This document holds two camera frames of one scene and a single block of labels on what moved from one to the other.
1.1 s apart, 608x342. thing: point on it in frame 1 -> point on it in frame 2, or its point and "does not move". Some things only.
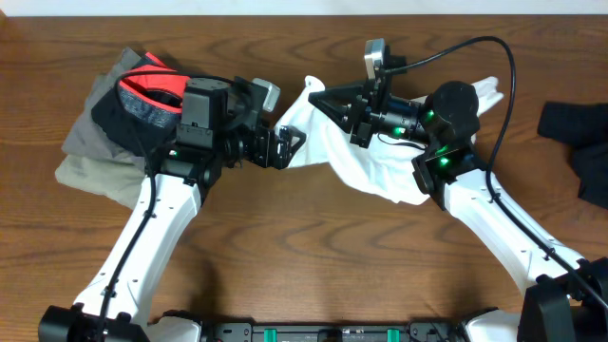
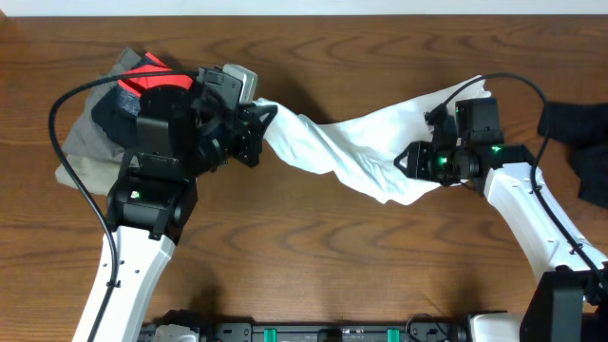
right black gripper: [358, 120] -> [418, 167]
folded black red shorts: [142, 113] does not move
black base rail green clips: [411, 332] does not move
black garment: [584, 126] does not move
